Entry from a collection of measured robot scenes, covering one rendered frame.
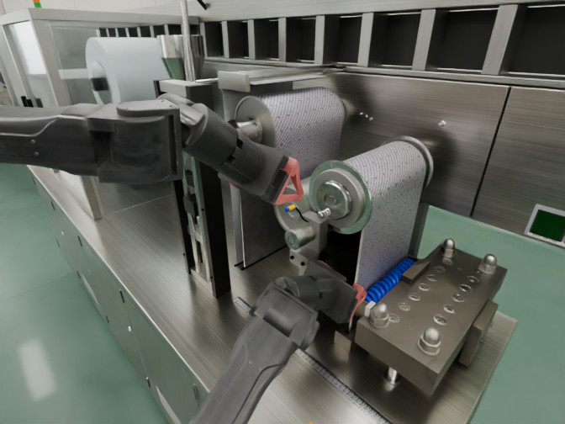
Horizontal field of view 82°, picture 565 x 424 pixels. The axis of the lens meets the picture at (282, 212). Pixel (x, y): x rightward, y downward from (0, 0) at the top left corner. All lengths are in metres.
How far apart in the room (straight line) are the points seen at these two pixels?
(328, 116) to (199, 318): 0.60
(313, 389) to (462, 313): 0.34
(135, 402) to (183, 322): 1.07
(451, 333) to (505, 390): 1.40
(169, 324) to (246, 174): 0.55
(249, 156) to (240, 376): 0.25
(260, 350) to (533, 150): 0.66
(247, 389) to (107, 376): 1.72
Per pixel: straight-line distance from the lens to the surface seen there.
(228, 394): 0.36
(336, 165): 0.61
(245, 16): 1.28
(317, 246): 0.66
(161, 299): 0.96
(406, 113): 0.89
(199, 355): 0.81
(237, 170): 0.41
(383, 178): 0.65
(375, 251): 0.71
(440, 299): 0.79
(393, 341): 0.67
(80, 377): 2.12
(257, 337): 0.39
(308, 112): 0.79
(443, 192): 0.89
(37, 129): 0.38
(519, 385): 2.17
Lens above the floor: 1.52
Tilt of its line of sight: 28 degrees down
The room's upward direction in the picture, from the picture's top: straight up
